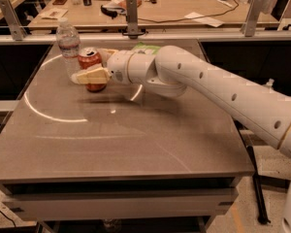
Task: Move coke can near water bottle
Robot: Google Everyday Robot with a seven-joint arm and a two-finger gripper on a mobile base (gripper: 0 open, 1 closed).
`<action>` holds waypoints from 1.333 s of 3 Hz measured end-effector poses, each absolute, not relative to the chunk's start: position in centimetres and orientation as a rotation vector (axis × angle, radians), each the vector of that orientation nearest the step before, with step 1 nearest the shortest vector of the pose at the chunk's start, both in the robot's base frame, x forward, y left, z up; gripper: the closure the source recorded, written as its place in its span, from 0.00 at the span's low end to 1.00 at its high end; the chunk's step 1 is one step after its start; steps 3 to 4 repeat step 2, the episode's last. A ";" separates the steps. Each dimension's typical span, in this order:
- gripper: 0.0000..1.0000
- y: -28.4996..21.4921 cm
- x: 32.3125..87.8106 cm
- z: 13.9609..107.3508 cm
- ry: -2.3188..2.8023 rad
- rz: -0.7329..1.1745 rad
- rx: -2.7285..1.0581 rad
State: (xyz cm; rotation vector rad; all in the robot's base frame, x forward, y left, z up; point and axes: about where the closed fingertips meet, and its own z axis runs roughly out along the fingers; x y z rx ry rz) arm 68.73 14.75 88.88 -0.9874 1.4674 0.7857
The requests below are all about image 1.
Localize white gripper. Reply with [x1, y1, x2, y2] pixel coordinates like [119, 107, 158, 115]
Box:
[71, 49, 133, 84]

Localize red Coca-Cola can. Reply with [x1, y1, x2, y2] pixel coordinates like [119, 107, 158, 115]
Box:
[78, 47, 106, 92]

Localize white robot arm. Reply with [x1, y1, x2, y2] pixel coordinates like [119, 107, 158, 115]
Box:
[72, 44, 291, 158]

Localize clear plastic water bottle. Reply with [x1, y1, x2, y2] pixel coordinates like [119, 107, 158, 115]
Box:
[56, 17, 81, 78]

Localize green chip bag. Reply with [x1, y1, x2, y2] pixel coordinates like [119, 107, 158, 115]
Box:
[132, 42, 160, 54]

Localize black sunglasses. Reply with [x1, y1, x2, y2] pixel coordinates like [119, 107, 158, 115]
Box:
[100, 6, 126, 19]

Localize paper card on desk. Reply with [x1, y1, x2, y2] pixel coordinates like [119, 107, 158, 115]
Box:
[40, 8, 68, 19]

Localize background wooden desk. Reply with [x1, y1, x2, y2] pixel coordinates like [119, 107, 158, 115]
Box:
[28, 0, 280, 31]

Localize white paper sheet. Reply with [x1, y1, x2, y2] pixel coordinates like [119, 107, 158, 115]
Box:
[185, 12, 224, 27]

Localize black floor pole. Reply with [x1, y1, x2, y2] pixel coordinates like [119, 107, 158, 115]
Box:
[241, 130, 271, 225]

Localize middle metal bracket post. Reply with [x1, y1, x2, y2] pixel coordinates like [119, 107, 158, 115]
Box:
[124, 0, 143, 39]

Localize metal bracket post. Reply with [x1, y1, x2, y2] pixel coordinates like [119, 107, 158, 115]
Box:
[0, 0, 26, 41]
[241, 0, 265, 37]
[124, 0, 143, 39]

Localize left metal bracket post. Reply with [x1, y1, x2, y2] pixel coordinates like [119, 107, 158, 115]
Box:
[0, 0, 26, 41]

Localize black cable on desk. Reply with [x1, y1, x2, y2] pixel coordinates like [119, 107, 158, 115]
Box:
[138, 0, 241, 24]

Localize right metal bracket post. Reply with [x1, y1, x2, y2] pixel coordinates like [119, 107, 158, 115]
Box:
[241, 0, 265, 37]

